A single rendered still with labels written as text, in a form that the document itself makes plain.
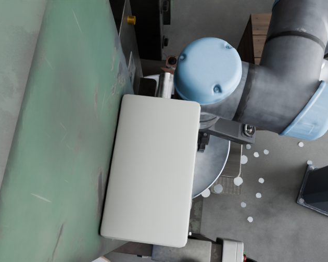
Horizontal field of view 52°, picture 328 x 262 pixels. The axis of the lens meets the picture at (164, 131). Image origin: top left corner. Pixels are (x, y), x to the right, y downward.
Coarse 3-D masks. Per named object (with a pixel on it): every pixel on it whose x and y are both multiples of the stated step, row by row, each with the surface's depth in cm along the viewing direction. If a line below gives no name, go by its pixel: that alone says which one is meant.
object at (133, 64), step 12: (120, 0) 37; (120, 12) 37; (120, 24) 36; (132, 24) 43; (120, 36) 37; (132, 36) 44; (132, 48) 45; (132, 60) 46; (132, 72) 47; (132, 84) 48; (144, 84) 55; (156, 84) 55; (156, 96) 57
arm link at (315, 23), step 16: (288, 0) 42; (304, 0) 41; (320, 0) 41; (272, 16) 44; (288, 16) 42; (304, 16) 41; (320, 16) 41; (272, 32) 43; (288, 32) 41; (304, 32) 40; (320, 32) 41
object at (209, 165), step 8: (208, 144) 72; (216, 144) 72; (224, 144) 72; (208, 152) 72; (216, 152) 72; (224, 152) 72; (200, 160) 71; (208, 160) 71; (216, 160) 71; (224, 160) 71; (200, 168) 71; (208, 168) 71; (216, 168) 71; (200, 176) 71; (208, 176) 71; (216, 176) 71; (200, 184) 70; (208, 184) 70; (200, 192) 70
